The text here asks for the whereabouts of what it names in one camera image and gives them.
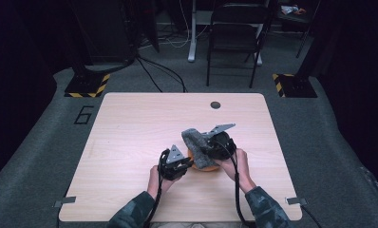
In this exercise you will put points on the black yellow striped stand base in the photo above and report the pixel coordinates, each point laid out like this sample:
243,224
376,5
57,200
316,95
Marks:
85,85
296,86

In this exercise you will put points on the orange plush toy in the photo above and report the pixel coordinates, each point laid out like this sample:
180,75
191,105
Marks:
209,168

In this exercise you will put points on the dark curtain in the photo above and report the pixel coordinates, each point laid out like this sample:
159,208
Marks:
358,79
16,79

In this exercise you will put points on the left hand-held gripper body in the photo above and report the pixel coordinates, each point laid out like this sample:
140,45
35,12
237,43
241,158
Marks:
174,155

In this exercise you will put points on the person's left hand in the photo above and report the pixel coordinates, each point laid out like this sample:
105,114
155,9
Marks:
158,186

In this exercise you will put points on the black folding chair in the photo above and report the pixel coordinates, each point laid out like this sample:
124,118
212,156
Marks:
237,28

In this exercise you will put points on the person's right hand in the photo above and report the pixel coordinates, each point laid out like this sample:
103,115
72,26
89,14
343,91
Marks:
239,169

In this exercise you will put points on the small orange white object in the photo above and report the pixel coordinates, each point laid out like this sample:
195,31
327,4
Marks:
291,9

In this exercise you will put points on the grey tape strip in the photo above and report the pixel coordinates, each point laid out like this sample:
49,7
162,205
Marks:
65,201
296,200

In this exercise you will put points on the white desk leg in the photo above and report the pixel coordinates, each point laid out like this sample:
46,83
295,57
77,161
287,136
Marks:
192,38

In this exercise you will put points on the dark cabinet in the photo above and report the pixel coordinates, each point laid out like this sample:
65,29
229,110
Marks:
104,28

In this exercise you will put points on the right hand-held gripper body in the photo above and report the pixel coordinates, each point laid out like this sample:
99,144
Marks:
223,147

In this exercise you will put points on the dark side table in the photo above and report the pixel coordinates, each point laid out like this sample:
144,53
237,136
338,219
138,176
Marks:
296,19

